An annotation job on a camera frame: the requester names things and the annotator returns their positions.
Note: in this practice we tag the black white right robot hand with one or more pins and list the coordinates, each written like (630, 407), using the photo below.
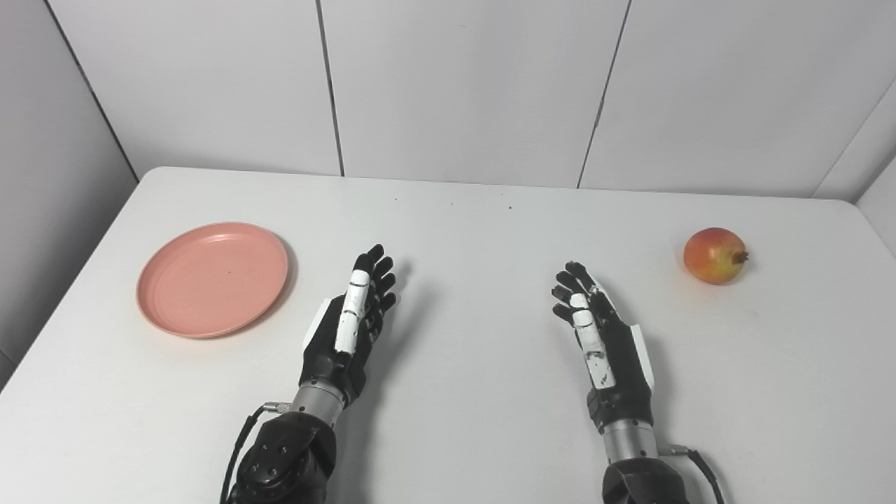
(626, 378)

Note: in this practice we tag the red yellow pomegranate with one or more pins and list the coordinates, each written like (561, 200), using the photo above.
(714, 255)

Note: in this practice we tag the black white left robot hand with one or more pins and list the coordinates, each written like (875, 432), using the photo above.
(329, 357)

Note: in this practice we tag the pink round plate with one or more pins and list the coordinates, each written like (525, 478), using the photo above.
(210, 280)

